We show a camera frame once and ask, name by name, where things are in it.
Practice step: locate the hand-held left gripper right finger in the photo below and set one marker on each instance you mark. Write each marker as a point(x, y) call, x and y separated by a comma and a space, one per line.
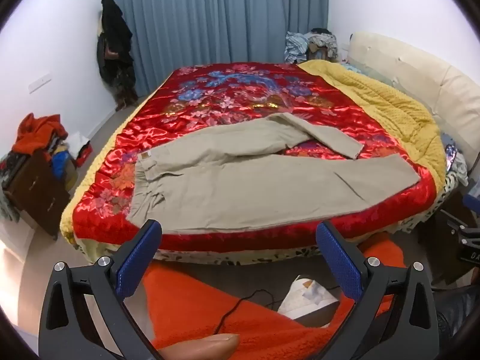
point(337, 258)

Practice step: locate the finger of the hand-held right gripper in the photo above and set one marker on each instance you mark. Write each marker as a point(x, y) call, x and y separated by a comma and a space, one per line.
point(465, 227)

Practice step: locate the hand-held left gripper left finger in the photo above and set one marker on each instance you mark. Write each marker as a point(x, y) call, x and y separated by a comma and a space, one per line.
point(138, 258)

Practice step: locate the beige pants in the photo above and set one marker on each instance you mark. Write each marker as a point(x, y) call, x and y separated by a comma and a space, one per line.
point(225, 180)

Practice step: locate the person's right forearm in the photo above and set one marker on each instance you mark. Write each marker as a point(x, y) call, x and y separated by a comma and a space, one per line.
point(457, 315)

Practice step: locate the person's left hand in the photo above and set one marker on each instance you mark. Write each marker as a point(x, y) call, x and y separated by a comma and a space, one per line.
point(198, 347)

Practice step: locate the white shoe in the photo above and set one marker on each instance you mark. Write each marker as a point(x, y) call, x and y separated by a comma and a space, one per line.
point(311, 296)

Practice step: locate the patterned cloth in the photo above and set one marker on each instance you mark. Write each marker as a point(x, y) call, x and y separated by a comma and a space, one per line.
point(455, 165)

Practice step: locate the orange fleece clothing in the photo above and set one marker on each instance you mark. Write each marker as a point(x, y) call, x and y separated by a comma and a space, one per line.
point(195, 307)

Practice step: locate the red box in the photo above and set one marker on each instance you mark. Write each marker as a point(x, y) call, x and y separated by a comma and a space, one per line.
point(83, 154)

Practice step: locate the blue and yellow bag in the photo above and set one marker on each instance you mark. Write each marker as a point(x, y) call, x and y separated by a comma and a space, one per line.
point(60, 163)

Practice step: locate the dark wooden nightstand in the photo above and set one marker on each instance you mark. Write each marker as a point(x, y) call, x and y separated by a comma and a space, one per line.
point(33, 191)

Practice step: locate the cream padded headboard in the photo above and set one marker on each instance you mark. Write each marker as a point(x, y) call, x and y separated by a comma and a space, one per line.
point(431, 71)

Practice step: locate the orange clothes pile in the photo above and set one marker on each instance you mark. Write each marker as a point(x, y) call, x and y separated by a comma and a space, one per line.
point(37, 131)

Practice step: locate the light blue pillow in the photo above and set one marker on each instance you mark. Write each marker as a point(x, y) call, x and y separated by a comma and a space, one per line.
point(369, 73)

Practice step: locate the red floral satin blanket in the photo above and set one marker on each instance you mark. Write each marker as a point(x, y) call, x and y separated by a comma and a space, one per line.
point(262, 93)

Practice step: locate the pile of mixed clothes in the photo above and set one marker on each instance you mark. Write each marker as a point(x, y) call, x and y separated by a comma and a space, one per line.
point(315, 43)

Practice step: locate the dark hanging clothes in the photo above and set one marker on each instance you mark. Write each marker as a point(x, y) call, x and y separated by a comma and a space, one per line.
point(114, 37)

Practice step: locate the blue curtain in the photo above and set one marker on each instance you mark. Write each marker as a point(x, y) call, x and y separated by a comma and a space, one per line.
point(206, 18)

